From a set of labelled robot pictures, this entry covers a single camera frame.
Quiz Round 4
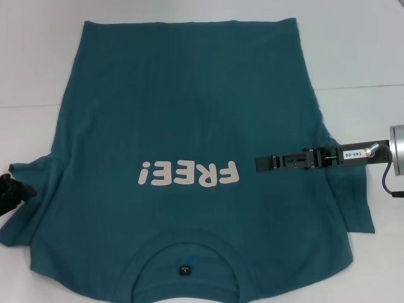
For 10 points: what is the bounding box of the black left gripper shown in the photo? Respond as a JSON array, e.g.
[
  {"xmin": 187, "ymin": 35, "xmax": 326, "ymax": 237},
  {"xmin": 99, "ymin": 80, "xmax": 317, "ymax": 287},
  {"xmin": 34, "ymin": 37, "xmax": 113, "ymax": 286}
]
[{"xmin": 0, "ymin": 172, "xmax": 38, "ymax": 219}]

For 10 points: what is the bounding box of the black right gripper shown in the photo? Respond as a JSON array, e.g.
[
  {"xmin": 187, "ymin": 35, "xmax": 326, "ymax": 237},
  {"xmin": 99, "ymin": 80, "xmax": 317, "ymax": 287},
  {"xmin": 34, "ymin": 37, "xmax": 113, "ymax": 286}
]
[{"xmin": 255, "ymin": 140, "xmax": 392, "ymax": 174}]

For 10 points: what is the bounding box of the teal t-shirt with FREE print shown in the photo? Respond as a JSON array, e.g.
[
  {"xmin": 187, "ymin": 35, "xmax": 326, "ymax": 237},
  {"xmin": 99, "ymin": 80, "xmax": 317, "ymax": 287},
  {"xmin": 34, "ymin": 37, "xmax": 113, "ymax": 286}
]
[{"xmin": 0, "ymin": 19, "xmax": 376, "ymax": 303}]

